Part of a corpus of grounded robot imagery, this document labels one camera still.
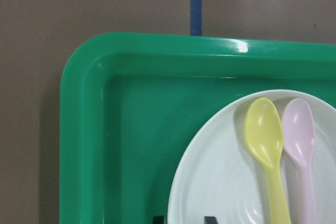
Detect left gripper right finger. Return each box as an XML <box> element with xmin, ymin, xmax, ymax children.
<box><xmin>204</xmin><ymin>216</ymin><xmax>218</xmax><ymax>224</ymax></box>

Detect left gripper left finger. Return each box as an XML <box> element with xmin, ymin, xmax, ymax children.
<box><xmin>153</xmin><ymin>216</ymin><xmax>164</xmax><ymax>224</ymax></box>

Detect white round plate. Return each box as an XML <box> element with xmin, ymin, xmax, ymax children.
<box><xmin>167</xmin><ymin>90</ymin><xmax>335</xmax><ymax>223</ymax></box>

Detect yellow plastic spoon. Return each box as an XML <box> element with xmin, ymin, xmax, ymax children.
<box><xmin>244</xmin><ymin>98</ymin><xmax>292</xmax><ymax>223</ymax></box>

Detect pink plastic spoon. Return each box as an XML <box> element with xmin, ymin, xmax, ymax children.
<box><xmin>281</xmin><ymin>98</ymin><xmax>318</xmax><ymax>223</ymax></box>

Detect green plastic tray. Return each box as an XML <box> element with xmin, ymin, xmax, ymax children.
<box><xmin>59</xmin><ymin>33</ymin><xmax>335</xmax><ymax>223</ymax></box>

